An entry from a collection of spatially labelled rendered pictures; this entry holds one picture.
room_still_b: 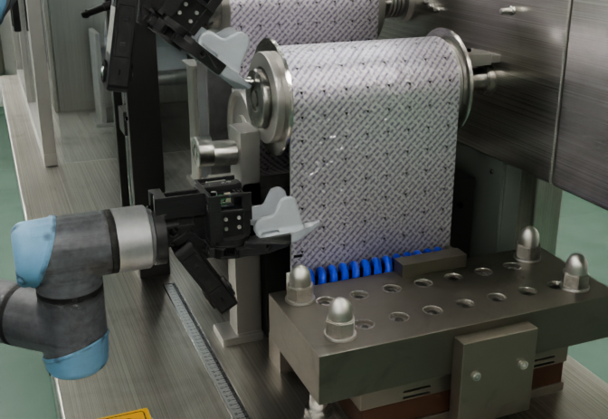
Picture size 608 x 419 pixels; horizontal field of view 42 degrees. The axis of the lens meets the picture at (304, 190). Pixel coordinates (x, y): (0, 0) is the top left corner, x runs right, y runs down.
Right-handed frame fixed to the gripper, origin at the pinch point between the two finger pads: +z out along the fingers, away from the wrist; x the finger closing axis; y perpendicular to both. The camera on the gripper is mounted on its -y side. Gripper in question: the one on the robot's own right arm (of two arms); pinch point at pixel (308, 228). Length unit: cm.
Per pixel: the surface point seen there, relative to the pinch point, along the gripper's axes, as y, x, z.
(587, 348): -109, 106, 151
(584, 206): -109, 223, 249
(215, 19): 23.1, 28.2, -3.3
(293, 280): -3.1, -7.7, -5.0
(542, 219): -11, 13, 48
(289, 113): 15.5, -1.0, -2.9
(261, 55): 21.3, 5.8, -3.9
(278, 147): 10.3, 2.9, -2.9
